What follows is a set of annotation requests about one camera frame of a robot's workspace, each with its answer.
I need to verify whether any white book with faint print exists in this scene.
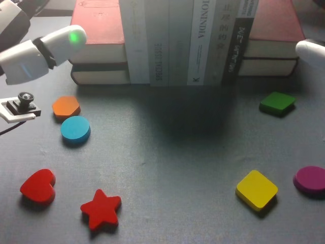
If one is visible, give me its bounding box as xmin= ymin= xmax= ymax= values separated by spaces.
xmin=119 ymin=0 xmax=151 ymax=84

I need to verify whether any yellow square block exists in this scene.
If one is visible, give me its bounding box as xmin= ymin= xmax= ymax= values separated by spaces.
xmin=235 ymin=169 xmax=279 ymax=213

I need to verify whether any grey table cloth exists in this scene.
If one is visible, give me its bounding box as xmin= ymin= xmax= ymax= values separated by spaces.
xmin=0 ymin=10 xmax=325 ymax=244

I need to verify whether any grey book with Chinese title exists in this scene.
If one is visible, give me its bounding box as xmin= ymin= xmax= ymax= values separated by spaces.
xmin=202 ymin=0 xmax=241 ymax=86

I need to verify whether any red hardcover book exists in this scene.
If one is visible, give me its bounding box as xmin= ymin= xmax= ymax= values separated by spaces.
xmin=242 ymin=0 xmax=307 ymax=60
xmin=68 ymin=0 xmax=128 ymax=65

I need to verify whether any black and white spine book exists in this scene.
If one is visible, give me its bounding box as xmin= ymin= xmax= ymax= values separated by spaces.
xmin=221 ymin=0 xmax=259 ymax=86

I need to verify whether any orange hexagon block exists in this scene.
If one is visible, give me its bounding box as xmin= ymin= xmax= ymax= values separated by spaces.
xmin=51 ymin=95 xmax=81 ymax=122

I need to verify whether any purple oval block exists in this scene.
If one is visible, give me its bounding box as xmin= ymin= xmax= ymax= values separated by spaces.
xmin=292 ymin=166 xmax=325 ymax=200

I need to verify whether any red star block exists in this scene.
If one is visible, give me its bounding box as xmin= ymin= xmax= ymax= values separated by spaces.
xmin=80 ymin=189 xmax=122 ymax=233

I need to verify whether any blue round block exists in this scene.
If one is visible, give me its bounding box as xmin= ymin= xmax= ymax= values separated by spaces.
xmin=60 ymin=115 xmax=91 ymax=147

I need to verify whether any dark hardcover book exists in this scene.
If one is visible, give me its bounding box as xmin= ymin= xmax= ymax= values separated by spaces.
xmin=70 ymin=62 xmax=132 ymax=86
xmin=238 ymin=57 xmax=300 ymax=77

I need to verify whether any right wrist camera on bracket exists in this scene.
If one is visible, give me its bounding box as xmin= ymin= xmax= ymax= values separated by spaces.
xmin=0 ymin=91 xmax=43 ymax=125

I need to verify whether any white Fashionindia book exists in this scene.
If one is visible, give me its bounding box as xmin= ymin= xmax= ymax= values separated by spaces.
xmin=186 ymin=0 xmax=217 ymax=86

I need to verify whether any red heart block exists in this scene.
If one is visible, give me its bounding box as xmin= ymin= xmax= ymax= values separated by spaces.
xmin=19 ymin=168 xmax=57 ymax=206

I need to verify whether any black camera cable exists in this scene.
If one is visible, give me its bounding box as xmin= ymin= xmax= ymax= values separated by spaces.
xmin=0 ymin=121 xmax=27 ymax=136

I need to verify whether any green square block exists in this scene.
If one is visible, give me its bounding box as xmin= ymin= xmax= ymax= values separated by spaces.
xmin=258 ymin=91 xmax=297 ymax=117

